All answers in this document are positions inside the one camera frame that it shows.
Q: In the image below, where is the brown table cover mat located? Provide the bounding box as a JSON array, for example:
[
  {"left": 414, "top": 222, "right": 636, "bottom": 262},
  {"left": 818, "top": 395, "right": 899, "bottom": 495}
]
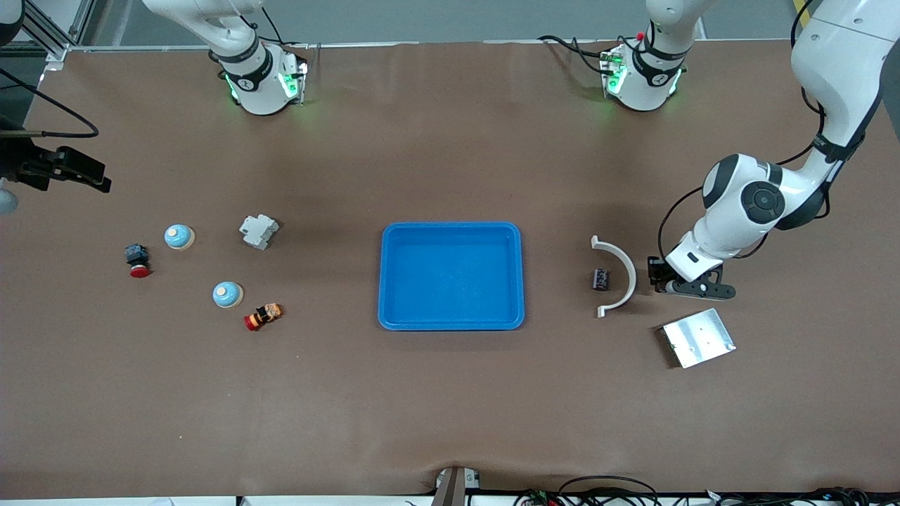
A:
[{"left": 0, "top": 39, "right": 900, "bottom": 500}]

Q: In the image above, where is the black looped floor cable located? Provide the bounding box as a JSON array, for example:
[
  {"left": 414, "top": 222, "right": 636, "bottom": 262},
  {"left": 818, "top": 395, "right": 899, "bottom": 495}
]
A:
[{"left": 559, "top": 476, "right": 660, "bottom": 506}]

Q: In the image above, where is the black floor cable bundle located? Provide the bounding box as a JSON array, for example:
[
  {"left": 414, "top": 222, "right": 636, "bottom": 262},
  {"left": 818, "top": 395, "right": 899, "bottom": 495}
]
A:
[{"left": 703, "top": 486, "right": 876, "bottom": 506}]

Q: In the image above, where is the red orange emergency stop button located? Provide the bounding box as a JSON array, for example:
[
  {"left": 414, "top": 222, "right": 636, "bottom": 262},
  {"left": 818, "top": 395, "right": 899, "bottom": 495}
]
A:
[{"left": 243, "top": 303, "right": 284, "bottom": 332}]

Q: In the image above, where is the white curved plastic bracket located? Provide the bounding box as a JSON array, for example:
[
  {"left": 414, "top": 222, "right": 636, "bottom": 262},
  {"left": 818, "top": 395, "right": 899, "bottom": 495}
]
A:
[{"left": 591, "top": 235, "right": 638, "bottom": 318}]

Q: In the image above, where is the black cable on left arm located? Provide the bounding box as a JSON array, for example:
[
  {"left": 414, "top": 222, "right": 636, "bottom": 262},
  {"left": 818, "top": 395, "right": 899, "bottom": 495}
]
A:
[{"left": 657, "top": 0, "right": 834, "bottom": 261}]

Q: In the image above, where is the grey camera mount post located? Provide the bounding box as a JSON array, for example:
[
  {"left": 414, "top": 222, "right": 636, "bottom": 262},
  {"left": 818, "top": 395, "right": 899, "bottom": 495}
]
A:
[{"left": 432, "top": 466, "right": 482, "bottom": 506}]

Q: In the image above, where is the silver metal plate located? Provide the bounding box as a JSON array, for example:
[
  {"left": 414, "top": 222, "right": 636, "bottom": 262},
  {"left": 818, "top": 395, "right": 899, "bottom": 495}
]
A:
[{"left": 661, "top": 308, "right": 737, "bottom": 370}]

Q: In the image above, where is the red mushroom button blue base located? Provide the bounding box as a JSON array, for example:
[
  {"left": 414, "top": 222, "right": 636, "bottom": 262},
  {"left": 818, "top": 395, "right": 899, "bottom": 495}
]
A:
[{"left": 124, "top": 243, "right": 151, "bottom": 279}]

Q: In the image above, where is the white circuit breaker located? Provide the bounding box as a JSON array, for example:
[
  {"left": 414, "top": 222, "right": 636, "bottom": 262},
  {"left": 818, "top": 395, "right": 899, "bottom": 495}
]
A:
[{"left": 239, "top": 214, "right": 280, "bottom": 251}]

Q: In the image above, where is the black base cable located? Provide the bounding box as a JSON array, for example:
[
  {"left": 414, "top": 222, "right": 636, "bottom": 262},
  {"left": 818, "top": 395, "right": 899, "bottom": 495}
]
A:
[
  {"left": 538, "top": 35, "right": 612, "bottom": 74},
  {"left": 259, "top": 6, "right": 310, "bottom": 50}
]

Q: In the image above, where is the aluminium frame strut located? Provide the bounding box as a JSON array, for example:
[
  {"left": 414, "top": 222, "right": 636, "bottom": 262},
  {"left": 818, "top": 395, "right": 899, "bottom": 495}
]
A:
[{"left": 21, "top": 0, "right": 96, "bottom": 64}]

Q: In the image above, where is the blue plastic tray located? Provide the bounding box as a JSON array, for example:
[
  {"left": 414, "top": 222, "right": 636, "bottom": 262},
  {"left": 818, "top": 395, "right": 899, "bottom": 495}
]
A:
[{"left": 378, "top": 222, "right": 526, "bottom": 332}]

